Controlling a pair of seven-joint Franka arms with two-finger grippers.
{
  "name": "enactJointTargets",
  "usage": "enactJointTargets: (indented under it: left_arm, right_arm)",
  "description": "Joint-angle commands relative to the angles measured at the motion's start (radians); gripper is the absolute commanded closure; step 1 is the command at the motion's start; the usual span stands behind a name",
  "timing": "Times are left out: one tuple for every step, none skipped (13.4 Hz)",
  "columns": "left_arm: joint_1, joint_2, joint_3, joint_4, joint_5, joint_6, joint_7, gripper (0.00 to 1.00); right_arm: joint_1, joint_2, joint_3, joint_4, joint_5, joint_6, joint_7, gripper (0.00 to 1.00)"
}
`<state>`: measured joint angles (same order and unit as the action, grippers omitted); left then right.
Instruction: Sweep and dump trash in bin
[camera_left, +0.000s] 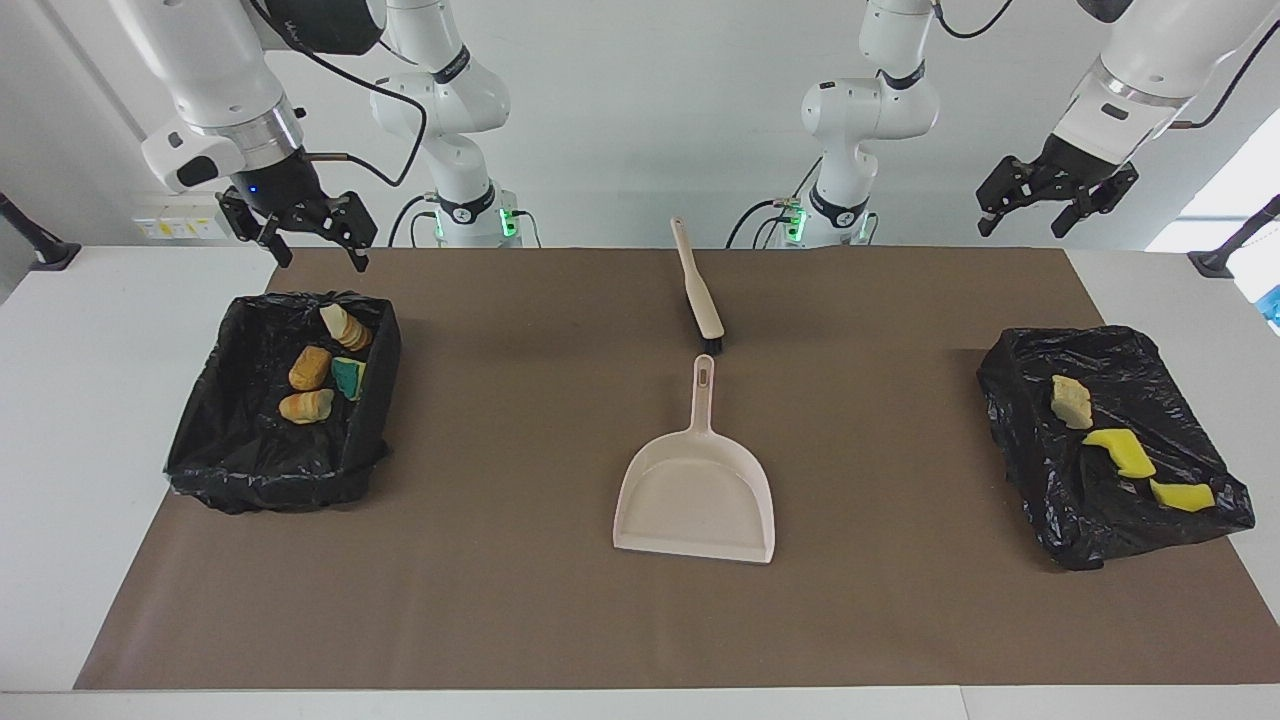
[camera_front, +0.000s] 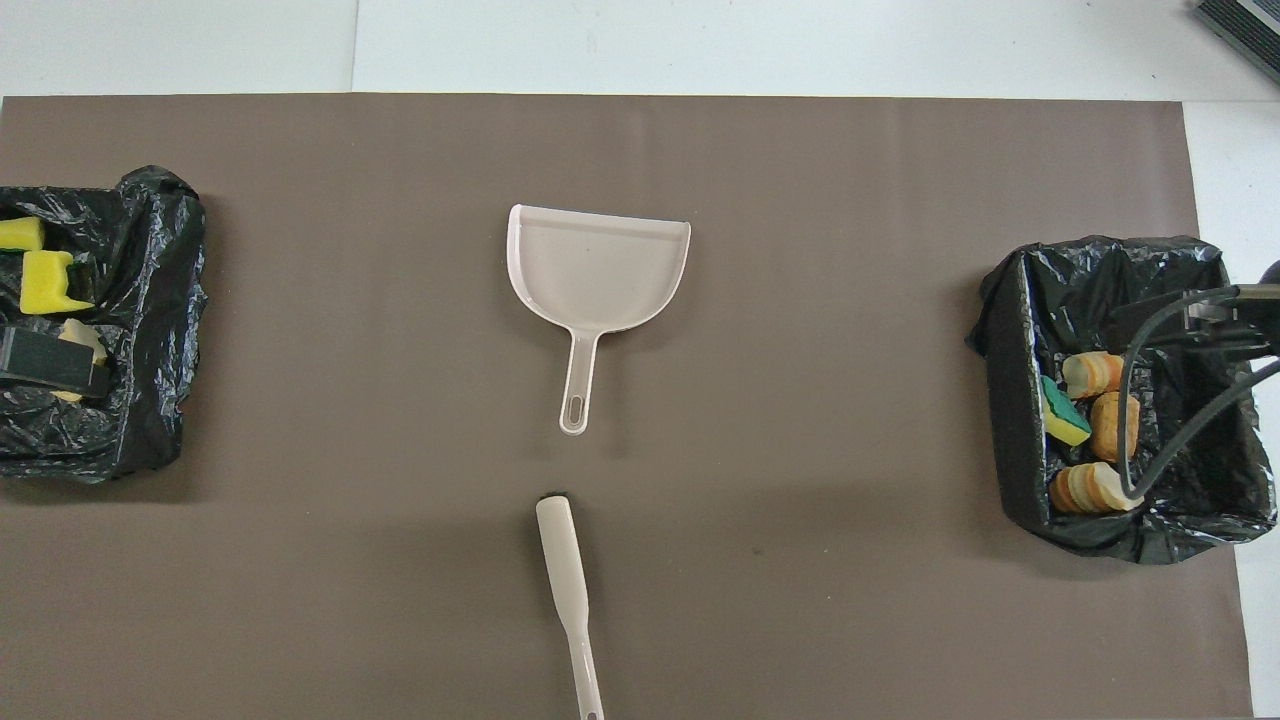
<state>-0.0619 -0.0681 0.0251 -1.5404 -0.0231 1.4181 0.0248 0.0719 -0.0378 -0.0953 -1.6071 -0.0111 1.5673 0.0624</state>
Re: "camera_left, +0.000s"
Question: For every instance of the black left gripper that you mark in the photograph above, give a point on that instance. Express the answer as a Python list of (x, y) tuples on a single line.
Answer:
[(1060, 175)]

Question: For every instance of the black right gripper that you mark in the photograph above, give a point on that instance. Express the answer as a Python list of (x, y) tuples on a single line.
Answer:
[(295, 200)]

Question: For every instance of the croissant with pale underside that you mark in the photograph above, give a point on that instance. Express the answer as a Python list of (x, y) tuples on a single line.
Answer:
[(347, 327)]

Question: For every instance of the brown bread roll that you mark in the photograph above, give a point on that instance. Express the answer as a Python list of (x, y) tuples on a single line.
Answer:
[(310, 368)]

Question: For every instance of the yellow green-backed sponge piece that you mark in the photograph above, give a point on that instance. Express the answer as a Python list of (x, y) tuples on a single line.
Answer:
[(350, 378)]

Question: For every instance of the striped orange croissant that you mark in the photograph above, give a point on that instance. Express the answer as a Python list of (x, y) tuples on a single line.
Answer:
[(306, 406)]

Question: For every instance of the golden flaky croissant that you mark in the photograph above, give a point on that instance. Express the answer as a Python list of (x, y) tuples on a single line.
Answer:
[(1070, 400)]

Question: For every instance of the beige brush with black bristles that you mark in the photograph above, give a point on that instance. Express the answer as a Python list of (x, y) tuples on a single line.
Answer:
[(700, 295)]

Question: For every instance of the beige plastic dustpan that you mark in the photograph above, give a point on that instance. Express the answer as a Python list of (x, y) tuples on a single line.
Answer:
[(695, 500)]

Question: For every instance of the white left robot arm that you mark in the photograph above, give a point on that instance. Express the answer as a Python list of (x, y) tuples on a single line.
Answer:
[(870, 110)]

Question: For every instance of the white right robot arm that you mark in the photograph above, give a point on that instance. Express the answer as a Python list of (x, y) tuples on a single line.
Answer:
[(450, 100)]

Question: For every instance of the bin lined with black bag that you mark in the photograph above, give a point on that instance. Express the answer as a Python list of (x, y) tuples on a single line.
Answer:
[(230, 450), (1100, 520)]

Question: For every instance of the blue object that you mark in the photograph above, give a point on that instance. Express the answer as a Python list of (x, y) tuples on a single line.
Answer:
[(1275, 305)]

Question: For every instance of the brown table mat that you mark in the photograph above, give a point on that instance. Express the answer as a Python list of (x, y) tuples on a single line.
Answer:
[(500, 600)]

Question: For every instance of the white wall outlet box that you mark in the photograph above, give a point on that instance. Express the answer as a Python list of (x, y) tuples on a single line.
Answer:
[(185, 217)]

